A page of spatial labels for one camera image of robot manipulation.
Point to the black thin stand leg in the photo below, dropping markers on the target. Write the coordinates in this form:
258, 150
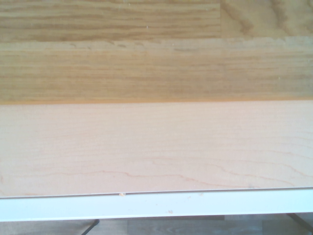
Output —
91, 226
299, 221

